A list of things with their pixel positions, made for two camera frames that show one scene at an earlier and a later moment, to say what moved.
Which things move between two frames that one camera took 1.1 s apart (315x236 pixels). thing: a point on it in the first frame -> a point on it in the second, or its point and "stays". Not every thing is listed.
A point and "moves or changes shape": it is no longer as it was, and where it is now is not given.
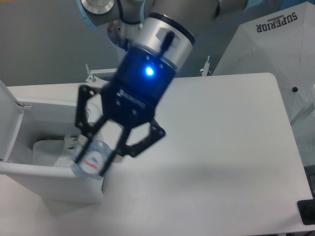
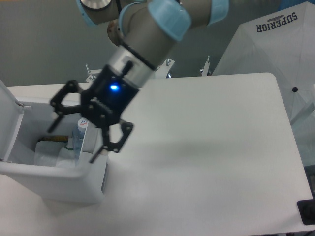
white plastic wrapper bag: x=71 y=143 -> x=47 y=150
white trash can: x=42 y=162 stays
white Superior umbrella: x=282 y=43 stays
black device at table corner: x=306 y=209 stays
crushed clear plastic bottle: x=93 y=161 moves or changes shape
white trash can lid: x=11 y=114 stays
